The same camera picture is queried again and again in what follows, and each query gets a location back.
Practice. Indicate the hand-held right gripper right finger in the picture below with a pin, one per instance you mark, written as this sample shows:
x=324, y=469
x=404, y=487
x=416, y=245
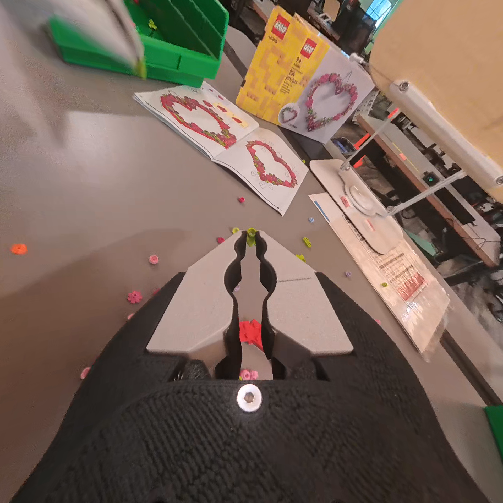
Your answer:
x=310, y=314

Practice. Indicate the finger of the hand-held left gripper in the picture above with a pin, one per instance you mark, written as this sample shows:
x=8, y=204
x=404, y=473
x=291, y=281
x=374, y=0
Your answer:
x=106, y=27

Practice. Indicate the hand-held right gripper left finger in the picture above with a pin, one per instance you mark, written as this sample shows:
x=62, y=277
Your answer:
x=192, y=314

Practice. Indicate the lime lego leaf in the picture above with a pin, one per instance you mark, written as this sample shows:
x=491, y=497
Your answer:
x=141, y=70

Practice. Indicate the lime lego stem piece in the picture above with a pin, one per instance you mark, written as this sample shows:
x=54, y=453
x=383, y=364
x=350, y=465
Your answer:
x=250, y=235

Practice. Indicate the scattered small lego pieces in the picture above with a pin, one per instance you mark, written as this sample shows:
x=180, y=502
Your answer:
x=134, y=297

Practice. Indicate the lego instruction booklet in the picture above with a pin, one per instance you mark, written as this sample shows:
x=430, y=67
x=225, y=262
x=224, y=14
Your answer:
x=188, y=129

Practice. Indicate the yellow lego box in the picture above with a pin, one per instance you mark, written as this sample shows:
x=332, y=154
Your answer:
x=267, y=78

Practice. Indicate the green divided plastic bin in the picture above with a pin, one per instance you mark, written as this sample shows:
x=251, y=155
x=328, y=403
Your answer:
x=188, y=39

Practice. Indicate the clear plastic packet with sheet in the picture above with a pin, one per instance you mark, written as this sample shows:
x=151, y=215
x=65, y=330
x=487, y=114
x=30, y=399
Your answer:
x=412, y=298

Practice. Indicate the small black device green display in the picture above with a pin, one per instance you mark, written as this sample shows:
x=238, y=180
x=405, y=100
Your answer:
x=431, y=179

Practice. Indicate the black oblong device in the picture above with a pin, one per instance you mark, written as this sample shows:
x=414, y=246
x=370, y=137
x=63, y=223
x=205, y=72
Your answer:
x=459, y=206

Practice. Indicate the long wooden desk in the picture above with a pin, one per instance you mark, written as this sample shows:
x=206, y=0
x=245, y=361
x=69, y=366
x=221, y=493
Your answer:
x=412, y=155

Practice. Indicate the wooden book stand white base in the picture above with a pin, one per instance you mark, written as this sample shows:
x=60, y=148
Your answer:
x=452, y=59

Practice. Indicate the red lego heart frame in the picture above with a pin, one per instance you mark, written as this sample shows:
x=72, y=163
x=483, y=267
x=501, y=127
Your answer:
x=248, y=330

